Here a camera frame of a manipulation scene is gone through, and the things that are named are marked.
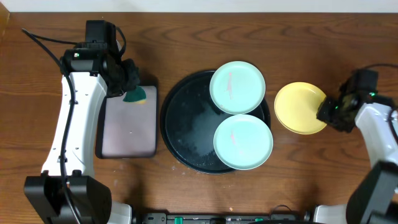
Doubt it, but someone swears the green yellow sponge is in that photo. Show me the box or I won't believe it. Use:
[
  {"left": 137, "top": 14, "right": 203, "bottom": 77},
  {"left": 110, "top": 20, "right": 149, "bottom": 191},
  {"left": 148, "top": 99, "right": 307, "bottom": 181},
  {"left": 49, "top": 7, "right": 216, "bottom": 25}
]
[{"left": 123, "top": 86, "right": 147, "bottom": 104}]

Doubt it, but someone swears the yellow plate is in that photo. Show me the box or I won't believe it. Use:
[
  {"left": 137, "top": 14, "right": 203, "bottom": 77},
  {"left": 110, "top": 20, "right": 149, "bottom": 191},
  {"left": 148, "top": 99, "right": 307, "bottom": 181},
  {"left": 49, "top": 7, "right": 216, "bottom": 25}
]
[{"left": 274, "top": 82, "right": 326, "bottom": 134}]

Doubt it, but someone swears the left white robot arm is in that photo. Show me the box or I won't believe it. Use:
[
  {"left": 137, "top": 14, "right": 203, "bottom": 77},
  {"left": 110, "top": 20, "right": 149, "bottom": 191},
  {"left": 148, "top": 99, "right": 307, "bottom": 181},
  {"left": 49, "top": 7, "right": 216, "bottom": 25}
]
[{"left": 24, "top": 40, "right": 147, "bottom": 223}]

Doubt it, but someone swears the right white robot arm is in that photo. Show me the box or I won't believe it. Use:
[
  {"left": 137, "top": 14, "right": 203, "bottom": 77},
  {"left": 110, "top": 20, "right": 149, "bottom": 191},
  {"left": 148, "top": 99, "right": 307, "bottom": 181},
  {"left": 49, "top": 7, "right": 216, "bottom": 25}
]
[{"left": 312, "top": 90, "right": 397, "bottom": 223}]

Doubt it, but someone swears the black rectangular soap tray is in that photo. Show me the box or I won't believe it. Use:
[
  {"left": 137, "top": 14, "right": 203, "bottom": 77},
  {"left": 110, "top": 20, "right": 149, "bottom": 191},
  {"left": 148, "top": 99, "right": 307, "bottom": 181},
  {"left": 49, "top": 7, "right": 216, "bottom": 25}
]
[{"left": 95, "top": 86, "right": 158, "bottom": 159}]

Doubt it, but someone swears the round black tray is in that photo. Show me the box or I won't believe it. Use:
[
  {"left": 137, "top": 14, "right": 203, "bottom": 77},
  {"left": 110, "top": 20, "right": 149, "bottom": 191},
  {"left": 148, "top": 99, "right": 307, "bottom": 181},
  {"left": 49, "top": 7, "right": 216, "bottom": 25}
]
[{"left": 160, "top": 69, "right": 271, "bottom": 174}]

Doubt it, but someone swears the lower mint green plate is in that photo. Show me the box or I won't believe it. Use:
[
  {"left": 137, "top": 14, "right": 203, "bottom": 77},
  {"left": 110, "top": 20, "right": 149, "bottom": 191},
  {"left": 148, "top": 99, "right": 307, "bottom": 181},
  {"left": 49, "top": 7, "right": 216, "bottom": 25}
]
[{"left": 213, "top": 114, "right": 274, "bottom": 170}]

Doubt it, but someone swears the mint green plate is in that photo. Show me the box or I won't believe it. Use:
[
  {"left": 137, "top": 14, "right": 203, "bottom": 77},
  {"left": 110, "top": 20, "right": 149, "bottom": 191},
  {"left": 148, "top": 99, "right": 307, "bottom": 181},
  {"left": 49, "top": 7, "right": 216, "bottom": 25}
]
[
  {"left": 210, "top": 61, "right": 266, "bottom": 114},
  {"left": 213, "top": 114, "right": 274, "bottom": 170}
]

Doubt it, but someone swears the upper mint green plate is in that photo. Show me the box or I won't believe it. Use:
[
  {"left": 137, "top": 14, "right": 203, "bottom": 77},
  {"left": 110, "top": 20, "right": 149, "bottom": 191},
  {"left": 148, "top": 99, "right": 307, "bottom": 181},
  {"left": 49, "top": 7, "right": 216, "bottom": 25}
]
[{"left": 210, "top": 61, "right": 266, "bottom": 114}]

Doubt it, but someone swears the black rail with green clips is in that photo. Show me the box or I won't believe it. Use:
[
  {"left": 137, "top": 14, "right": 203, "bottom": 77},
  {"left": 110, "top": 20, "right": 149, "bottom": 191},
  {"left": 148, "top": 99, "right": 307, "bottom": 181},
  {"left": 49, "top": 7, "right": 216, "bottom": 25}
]
[{"left": 136, "top": 205, "right": 313, "bottom": 224}]

